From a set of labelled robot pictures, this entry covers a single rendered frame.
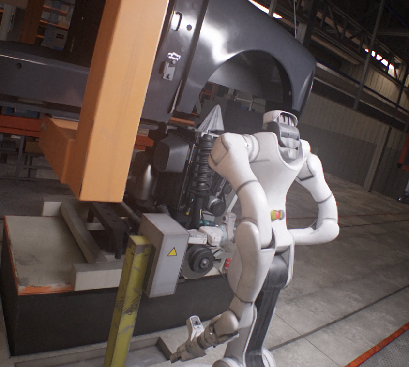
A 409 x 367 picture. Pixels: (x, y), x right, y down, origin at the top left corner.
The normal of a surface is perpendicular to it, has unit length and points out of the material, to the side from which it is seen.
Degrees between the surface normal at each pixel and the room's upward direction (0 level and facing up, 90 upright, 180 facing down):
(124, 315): 90
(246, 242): 93
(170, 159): 90
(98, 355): 90
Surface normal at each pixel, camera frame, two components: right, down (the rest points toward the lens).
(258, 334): 0.55, 0.23
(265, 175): -0.62, 0.22
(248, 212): -0.71, -0.07
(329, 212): -0.06, 0.18
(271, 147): -0.35, -0.16
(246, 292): -0.37, 0.16
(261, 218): 0.50, -0.22
